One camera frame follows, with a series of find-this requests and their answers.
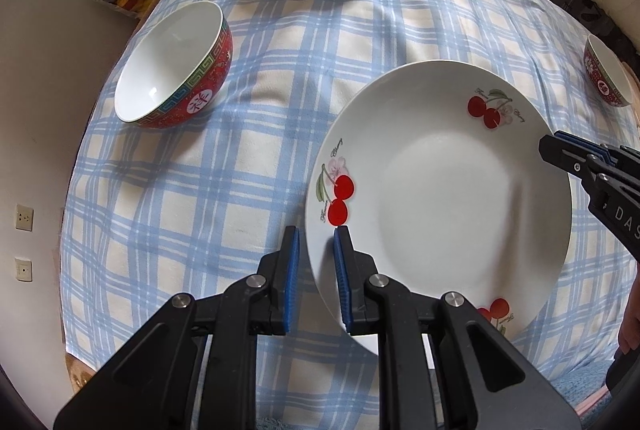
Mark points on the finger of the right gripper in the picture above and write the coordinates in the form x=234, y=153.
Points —
x=585, y=143
x=565, y=156

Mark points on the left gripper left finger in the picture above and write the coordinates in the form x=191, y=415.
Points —
x=193, y=362

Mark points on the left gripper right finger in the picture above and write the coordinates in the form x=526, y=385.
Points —
x=441, y=363

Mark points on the red patterned bowl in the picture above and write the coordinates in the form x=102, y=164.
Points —
x=177, y=69
x=606, y=73

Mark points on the cherry plate back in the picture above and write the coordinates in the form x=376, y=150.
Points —
x=434, y=168

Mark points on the person's right hand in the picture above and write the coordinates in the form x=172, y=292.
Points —
x=629, y=335

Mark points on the blue plaid tablecloth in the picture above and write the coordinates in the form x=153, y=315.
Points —
x=153, y=212

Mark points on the white wall socket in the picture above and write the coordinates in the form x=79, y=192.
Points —
x=24, y=218
x=23, y=270

